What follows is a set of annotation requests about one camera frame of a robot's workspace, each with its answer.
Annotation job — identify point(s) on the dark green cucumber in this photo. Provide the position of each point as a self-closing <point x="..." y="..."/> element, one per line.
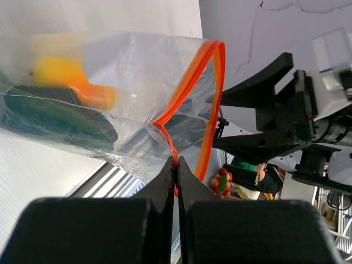
<point x="54" y="112"/>

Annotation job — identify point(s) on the red berry bunch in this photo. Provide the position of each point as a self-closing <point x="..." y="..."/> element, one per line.
<point x="221" y="183"/>

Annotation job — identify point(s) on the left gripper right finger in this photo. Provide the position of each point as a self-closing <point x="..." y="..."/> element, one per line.
<point x="213" y="230"/>

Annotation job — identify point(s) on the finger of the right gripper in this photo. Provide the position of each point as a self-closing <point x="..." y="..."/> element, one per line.
<point x="262" y="147"/>
<point x="258" y="90"/>

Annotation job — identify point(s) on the clear zip bag orange zipper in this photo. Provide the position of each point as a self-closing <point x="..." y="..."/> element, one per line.
<point x="168" y="92"/>

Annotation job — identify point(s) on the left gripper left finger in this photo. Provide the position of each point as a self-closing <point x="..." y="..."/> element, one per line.
<point x="137" y="229"/>

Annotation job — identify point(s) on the yellow orange mango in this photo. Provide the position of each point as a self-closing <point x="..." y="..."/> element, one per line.
<point x="68" y="74"/>

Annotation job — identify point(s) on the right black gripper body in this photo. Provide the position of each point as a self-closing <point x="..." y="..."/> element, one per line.
<point x="294" y="104"/>

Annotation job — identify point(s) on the aluminium mounting rail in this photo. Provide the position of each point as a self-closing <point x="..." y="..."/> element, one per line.
<point x="107" y="181"/>

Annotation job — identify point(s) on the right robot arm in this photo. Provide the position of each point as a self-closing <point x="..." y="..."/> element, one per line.
<point x="330" y="134"/>

